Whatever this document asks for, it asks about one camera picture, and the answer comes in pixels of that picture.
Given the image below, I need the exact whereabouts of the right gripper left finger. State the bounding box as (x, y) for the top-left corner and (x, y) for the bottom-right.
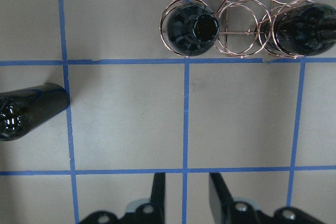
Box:
(150, 173), (166, 223)

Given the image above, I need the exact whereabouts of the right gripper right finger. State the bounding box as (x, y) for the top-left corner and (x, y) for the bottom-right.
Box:
(208, 173), (234, 223)

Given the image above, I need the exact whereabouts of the dark wine bottle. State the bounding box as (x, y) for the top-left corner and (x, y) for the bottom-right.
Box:
(259, 3), (335, 56)
(167, 3), (219, 57)
(1, 83), (70, 141)

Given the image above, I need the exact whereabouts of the copper wire bottle basket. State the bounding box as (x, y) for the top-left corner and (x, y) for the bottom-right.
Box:
(159, 0), (336, 59)

